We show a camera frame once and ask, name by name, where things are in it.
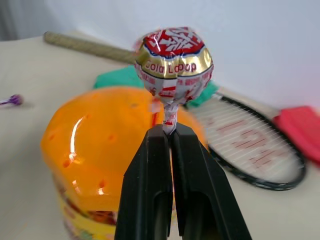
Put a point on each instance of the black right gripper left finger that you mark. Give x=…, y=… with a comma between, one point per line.
x=146, y=185

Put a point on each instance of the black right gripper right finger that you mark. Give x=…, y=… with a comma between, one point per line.
x=200, y=185

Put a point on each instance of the red gold cola lollipop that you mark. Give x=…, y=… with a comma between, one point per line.
x=174, y=63

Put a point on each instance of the orange domed lollipop jar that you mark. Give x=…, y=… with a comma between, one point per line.
x=100, y=150

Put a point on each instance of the black badminton racket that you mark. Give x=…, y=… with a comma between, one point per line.
x=250, y=150

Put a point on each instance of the green cloth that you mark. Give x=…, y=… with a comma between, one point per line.
x=120, y=78

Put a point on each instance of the red cloth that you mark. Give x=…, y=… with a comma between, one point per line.
x=298, y=130

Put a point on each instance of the purple wrapped lollipop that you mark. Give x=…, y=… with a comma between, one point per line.
x=13, y=100

